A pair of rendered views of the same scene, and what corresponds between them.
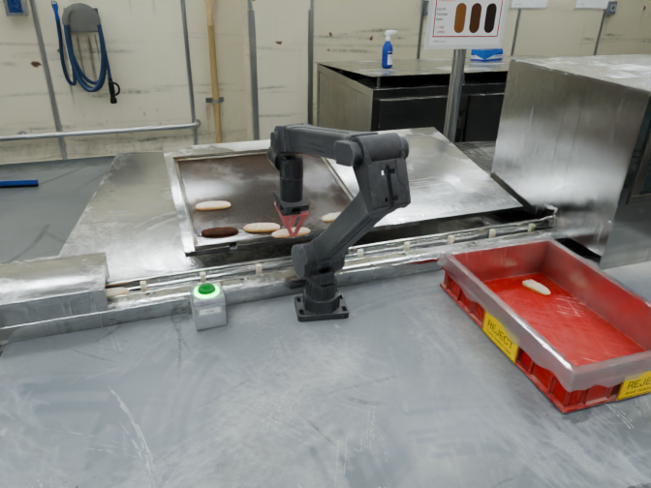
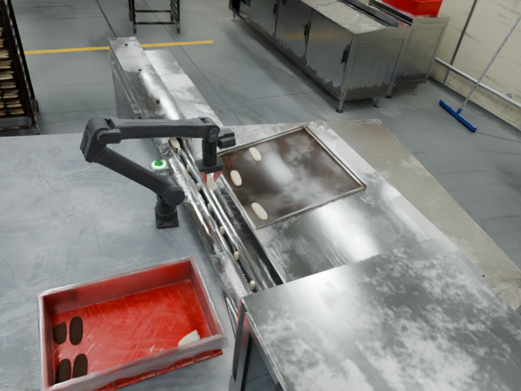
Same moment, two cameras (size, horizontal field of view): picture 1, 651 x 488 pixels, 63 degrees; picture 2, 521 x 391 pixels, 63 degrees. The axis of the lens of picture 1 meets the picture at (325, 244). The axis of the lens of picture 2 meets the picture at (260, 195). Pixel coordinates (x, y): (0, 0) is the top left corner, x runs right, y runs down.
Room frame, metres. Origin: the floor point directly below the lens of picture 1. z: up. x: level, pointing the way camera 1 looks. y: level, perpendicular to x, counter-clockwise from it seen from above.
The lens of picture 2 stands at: (1.20, -1.27, 1.98)
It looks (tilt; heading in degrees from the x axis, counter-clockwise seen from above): 39 degrees down; 80
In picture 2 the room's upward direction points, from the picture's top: 7 degrees clockwise
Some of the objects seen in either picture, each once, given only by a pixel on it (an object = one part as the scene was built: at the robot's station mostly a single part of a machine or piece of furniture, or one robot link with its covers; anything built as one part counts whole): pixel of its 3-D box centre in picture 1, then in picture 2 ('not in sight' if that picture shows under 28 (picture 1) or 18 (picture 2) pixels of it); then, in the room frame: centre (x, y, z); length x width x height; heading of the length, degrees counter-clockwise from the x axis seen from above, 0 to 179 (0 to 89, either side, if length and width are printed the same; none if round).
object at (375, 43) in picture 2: not in sight; (320, 13); (2.57, 4.08, 0.51); 3.00 x 1.26 x 1.03; 110
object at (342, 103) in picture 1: (460, 131); not in sight; (3.88, -0.97, 0.51); 1.93 x 1.05 x 1.02; 110
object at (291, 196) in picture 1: (291, 191); (209, 158); (1.22, 0.09, 1.06); 0.10 x 0.07 x 0.07; 20
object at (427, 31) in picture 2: not in sight; (396, 48); (3.29, 3.28, 0.44); 0.70 x 0.55 x 0.87; 110
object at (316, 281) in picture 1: (316, 262); (170, 192); (1.07, 0.02, 0.94); 0.09 x 0.05 x 0.10; 26
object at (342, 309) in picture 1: (321, 295); (166, 209); (1.05, 0.01, 0.86); 0.12 x 0.09 x 0.08; 100
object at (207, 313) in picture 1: (208, 311); (160, 174); (1.01, 0.26, 0.84); 0.08 x 0.08 x 0.11; 20
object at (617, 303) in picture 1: (554, 309); (131, 323); (1.00, -0.51, 0.87); 0.49 x 0.34 x 0.10; 18
